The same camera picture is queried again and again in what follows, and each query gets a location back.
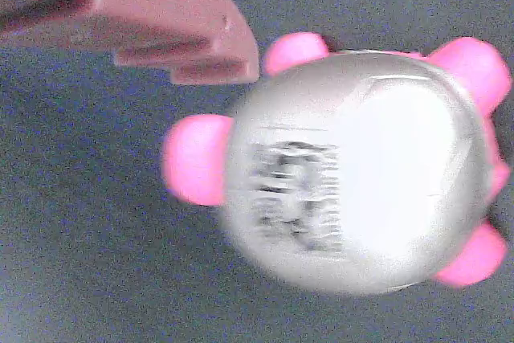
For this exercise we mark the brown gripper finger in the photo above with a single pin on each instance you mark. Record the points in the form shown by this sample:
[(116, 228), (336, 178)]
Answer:
[(152, 5)]

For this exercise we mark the pink turtle toy silver shell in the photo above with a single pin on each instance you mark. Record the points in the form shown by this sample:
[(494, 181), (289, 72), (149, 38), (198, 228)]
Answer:
[(353, 174)]

